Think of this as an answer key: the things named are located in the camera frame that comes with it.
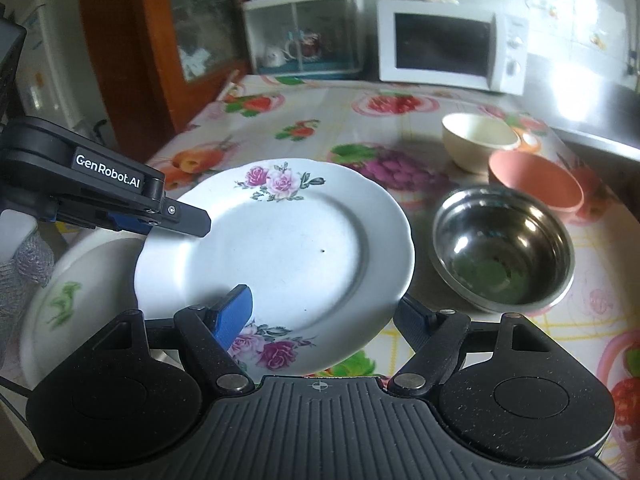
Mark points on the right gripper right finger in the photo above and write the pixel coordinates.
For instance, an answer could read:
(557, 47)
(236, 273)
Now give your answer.
(436, 337)

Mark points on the red patterned glass mug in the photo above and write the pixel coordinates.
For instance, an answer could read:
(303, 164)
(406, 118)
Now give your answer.
(308, 45)

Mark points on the pink plastic bowl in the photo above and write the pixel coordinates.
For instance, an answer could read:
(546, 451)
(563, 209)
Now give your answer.
(536, 176)

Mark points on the white glass-front storage cabinet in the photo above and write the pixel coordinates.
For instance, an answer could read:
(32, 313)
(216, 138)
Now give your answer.
(339, 22)

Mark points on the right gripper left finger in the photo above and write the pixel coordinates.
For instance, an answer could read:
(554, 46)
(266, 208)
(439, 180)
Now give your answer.
(206, 334)

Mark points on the white microwave oven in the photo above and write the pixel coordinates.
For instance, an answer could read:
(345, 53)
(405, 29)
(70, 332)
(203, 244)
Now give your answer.
(451, 45)

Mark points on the pink floral white plate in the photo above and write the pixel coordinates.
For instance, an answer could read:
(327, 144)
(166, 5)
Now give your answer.
(326, 253)

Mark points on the green pattern white plate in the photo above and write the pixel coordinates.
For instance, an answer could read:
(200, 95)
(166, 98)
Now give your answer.
(91, 284)

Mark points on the wooden display cabinet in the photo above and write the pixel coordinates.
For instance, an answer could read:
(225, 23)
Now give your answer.
(158, 63)

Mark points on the stainless steel countertop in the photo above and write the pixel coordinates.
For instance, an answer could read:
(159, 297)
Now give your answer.
(588, 108)

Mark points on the fruit pattern tablecloth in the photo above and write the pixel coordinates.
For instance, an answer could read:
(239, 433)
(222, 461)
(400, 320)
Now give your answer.
(393, 136)

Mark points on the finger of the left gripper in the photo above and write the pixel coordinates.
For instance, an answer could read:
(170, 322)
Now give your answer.
(172, 216)

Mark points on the stainless steel bowl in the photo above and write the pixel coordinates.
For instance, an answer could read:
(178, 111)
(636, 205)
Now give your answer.
(501, 250)

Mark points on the cream and orange bowl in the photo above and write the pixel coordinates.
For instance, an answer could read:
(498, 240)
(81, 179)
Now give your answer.
(470, 139)

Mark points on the white teapot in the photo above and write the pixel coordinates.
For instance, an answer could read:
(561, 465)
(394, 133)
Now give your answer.
(274, 56)

